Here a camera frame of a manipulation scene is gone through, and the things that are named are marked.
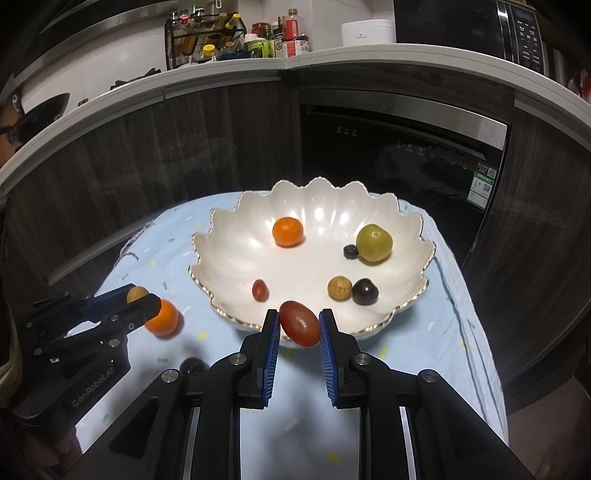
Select green jar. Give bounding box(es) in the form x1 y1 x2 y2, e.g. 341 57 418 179
244 33 269 58

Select black wire spice rack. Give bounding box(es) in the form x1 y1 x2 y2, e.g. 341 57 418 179
165 11 246 71

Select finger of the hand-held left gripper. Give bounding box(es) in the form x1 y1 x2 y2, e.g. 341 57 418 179
85 284 136 319
105 294 162 343

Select green grape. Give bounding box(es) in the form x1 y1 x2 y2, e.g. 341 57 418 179
355 224 394 264

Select dark wood cabinet door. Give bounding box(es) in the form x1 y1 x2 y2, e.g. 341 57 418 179
462 92 591 407
0 76 301 287

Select red plastic bottle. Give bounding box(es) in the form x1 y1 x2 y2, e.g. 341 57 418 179
283 8 303 42

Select black dishwasher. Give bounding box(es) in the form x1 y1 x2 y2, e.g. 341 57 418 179
298 90 511 268

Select white rice cooker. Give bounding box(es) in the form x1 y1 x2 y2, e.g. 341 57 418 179
342 19 397 47

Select white scalloped bowl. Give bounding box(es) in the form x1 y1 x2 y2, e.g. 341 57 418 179
188 178 437 347

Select black microwave oven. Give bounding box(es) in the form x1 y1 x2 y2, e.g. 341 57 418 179
394 0 550 77

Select small orange tangerine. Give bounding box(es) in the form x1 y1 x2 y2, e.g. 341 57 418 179
144 299 180 337
272 217 304 248

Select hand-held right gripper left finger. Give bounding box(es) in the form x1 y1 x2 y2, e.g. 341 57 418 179
60 308 282 480

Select row of condiment bottles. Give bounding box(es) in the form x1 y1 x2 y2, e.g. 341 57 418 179
168 4 245 61

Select black wok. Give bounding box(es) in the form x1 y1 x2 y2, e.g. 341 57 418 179
21 92 71 139

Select white kitchen countertop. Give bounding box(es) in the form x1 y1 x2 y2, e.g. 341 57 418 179
0 41 591 185

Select large red cherry tomato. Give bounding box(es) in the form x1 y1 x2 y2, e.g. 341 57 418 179
279 300 321 348

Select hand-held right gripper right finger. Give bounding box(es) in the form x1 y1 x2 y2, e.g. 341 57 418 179
318 308 539 480

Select colourful plastic bags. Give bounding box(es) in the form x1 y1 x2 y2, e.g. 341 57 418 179
566 69 591 104

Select light blue tablecloth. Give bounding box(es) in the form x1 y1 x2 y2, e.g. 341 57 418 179
92 189 509 480

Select black stove burner grate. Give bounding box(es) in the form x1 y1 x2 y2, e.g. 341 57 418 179
110 68 158 90

